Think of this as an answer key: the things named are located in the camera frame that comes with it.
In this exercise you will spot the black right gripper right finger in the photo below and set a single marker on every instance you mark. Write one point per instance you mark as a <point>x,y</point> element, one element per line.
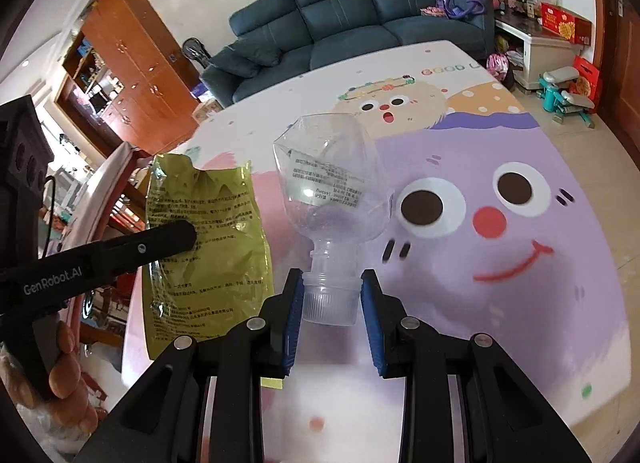
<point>504,417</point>

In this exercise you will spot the yellow-green plastic bag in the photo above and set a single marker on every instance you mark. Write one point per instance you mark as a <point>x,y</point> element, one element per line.
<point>226,276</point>

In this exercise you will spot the white side cabinet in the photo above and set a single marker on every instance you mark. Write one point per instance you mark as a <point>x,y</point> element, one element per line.
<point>541,50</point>

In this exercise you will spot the dark blue sofa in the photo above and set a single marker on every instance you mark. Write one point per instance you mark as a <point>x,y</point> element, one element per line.
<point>277,40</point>

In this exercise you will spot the clear plastic bottle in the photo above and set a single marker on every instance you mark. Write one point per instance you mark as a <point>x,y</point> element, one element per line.
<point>337,195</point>

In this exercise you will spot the brown wooden door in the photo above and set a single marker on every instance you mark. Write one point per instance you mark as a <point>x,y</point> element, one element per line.
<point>616,55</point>

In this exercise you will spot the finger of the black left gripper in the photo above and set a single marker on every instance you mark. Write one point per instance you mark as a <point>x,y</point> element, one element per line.
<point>110,257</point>

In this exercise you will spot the left hand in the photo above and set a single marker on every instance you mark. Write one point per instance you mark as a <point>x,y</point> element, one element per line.
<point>71,406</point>

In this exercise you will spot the red gift box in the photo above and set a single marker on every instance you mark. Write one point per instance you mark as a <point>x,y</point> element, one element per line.
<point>566,24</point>

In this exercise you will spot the black floor fan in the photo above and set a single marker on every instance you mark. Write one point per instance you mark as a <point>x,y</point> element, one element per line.
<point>194,50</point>

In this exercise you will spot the brown wooden wardrobe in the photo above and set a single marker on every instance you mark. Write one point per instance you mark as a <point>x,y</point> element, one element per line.
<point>126,80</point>

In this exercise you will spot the teal stepper machine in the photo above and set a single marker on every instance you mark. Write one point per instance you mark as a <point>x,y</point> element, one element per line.
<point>559,101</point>

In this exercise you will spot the cartoon play mat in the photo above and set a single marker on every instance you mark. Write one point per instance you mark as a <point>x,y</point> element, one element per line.
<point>490,232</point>

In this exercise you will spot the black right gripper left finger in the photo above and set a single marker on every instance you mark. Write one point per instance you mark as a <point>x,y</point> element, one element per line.
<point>204,397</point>

